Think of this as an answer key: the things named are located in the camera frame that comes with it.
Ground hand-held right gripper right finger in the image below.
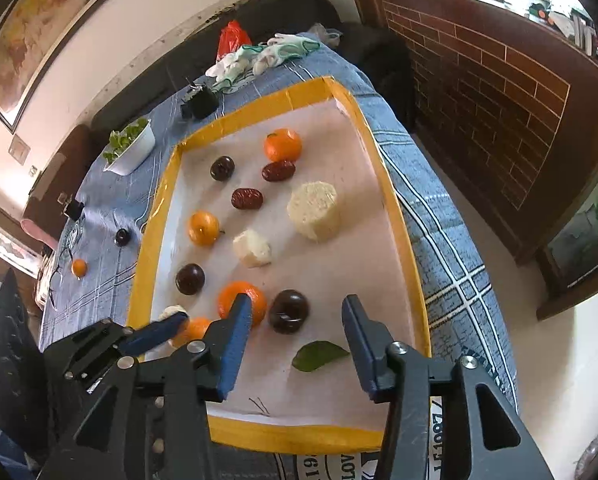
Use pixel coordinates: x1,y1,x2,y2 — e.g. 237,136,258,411
341,294,554,480

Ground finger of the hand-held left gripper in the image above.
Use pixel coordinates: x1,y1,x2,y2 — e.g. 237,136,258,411
44,312,189,394

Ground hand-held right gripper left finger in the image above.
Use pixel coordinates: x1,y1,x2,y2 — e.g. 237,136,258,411
39,292,255,480

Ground green leaf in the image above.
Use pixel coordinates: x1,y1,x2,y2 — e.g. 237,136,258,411
291,341,351,373

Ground yellow cardboard tray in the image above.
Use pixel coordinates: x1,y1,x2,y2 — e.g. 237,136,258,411
126,76,432,453

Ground large pale sugarcane chunk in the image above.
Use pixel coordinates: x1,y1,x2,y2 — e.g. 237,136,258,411
286,181,342,242

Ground red jujube date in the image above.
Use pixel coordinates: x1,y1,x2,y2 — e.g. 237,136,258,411
230,188,264,211
261,160,297,183

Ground thin-framed eyeglasses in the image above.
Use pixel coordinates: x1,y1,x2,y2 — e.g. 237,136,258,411
46,260,67,306

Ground pink cushion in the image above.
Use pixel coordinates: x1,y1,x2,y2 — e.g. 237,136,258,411
22,219,60,251

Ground black jar with cork figure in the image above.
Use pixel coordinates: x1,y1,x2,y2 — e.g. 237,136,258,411
62,195,86,221

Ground blue plaid blanket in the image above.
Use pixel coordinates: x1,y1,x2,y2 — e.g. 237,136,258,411
38,32,520,480

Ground white bowl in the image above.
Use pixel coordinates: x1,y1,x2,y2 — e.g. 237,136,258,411
102,119,156,177

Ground brown chair back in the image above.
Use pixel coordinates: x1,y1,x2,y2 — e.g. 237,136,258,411
22,125,92,221

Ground green lettuce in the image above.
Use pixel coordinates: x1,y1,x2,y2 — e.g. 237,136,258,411
103,119,150,163

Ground black cup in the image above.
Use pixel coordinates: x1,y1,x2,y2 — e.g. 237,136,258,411
189,85,220,120

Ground framed plant picture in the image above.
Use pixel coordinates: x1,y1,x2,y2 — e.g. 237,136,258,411
536,185,598,321

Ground white work glove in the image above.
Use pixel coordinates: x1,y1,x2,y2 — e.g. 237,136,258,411
205,45,265,93

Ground brown tiled window ledge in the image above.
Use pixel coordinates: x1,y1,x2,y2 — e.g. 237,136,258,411
341,0,598,266

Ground red plastic bag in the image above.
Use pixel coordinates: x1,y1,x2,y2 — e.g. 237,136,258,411
216,20,252,60

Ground white crumpled cloth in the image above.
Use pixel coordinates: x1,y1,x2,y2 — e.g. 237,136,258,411
251,33,322,73

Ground clear plastic bag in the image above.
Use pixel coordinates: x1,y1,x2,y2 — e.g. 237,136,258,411
309,22,344,48

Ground dark sofa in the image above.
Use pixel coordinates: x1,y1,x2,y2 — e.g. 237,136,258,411
90,0,414,133

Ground assorted small windowsill items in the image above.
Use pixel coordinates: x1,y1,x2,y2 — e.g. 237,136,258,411
354,0,598,61

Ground large framed wall painting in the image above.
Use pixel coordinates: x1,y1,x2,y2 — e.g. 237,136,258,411
0,0,142,133

